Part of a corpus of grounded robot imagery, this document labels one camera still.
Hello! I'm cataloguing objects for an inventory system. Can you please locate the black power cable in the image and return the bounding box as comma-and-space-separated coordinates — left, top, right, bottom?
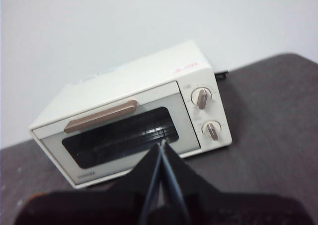
214, 70, 230, 81

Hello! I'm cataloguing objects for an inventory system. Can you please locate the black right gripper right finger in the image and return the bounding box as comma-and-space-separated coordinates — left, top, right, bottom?
162, 142, 318, 225

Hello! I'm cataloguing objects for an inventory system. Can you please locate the cream Toshiba toaster oven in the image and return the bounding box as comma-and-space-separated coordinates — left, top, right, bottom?
28, 39, 233, 190

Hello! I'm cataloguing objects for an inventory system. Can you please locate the glass-windowed cream oven door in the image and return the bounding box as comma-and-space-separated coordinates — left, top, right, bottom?
32, 80, 202, 190

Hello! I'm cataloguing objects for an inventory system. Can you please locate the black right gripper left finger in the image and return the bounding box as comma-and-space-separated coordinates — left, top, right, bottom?
12, 143, 163, 225

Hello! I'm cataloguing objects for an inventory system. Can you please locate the beige oven knob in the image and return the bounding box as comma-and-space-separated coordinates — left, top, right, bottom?
201, 120, 222, 141
190, 87, 213, 110

